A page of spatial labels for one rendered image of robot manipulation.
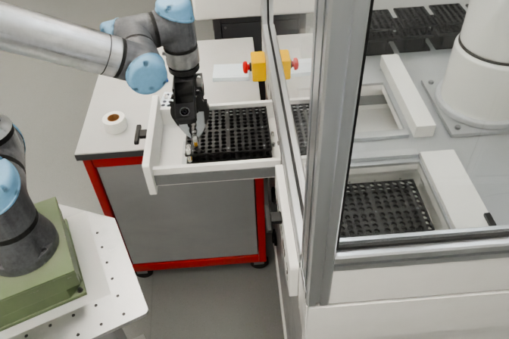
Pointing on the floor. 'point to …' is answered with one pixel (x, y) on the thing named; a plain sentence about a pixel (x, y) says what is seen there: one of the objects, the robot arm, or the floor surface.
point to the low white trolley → (150, 220)
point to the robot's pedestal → (82, 240)
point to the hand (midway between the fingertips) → (194, 135)
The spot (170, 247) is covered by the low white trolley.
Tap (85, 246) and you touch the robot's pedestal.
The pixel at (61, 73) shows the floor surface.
